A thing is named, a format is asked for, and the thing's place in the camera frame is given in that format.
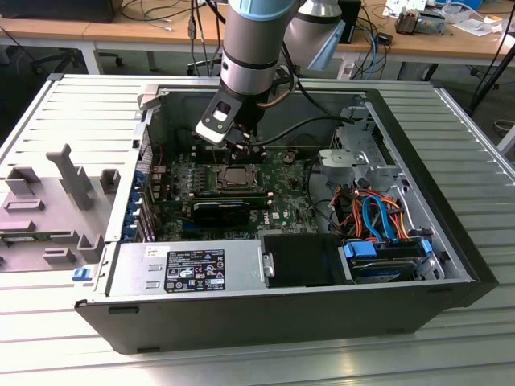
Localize pale blue teach pendant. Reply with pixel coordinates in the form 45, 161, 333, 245
307, 18, 348, 72

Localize CPU socket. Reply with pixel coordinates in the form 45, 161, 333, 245
212, 161, 266, 195

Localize black open PC case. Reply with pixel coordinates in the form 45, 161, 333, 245
74, 75, 501, 355

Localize blue SATA wire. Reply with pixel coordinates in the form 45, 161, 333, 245
360, 193, 404, 244

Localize black upright box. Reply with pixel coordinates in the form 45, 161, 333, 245
338, 0, 363, 45

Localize black drive bay box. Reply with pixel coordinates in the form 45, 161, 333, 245
259, 234, 348, 289

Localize black camera cable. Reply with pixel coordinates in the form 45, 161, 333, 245
249, 39, 363, 146

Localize copper coloured cable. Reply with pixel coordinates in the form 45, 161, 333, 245
257, 68, 293, 109

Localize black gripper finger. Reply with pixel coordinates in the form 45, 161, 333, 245
227, 126, 249, 162
243, 143, 266, 164

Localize RAM stick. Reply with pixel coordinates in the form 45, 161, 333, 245
193, 191, 270, 208
0, 231, 56, 245

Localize grey parts rack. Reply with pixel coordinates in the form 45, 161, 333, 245
0, 143, 122, 275

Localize silver drive cage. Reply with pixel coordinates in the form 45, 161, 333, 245
316, 103, 408, 192

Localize black graphics card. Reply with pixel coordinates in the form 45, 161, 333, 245
191, 199, 251, 229

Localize copper CPU cooler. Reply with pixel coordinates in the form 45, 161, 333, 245
393, 8, 422, 36

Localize black tripod leg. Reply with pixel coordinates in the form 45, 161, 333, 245
468, 38, 515, 118

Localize orange wire bundle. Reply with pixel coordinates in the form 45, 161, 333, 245
336, 191, 412, 243

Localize green motherboard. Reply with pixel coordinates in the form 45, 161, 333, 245
149, 146, 325, 243

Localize black flat device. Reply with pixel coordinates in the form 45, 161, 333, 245
0, 0, 118, 24

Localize clear plastic bag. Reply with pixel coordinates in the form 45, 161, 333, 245
451, 10, 505, 38

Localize metal socket cover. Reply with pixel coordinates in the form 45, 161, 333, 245
215, 163, 262, 192

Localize silver power supply unit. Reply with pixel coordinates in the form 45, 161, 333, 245
105, 240, 270, 298

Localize CPU with silver top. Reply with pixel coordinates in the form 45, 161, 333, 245
223, 166, 251, 186

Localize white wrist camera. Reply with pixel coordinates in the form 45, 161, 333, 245
195, 92, 245, 145

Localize hard disk in blue carrier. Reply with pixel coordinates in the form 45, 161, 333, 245
339, 236, 435, 286

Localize wooden desk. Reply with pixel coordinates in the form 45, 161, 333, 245
0, 0, 515, 77

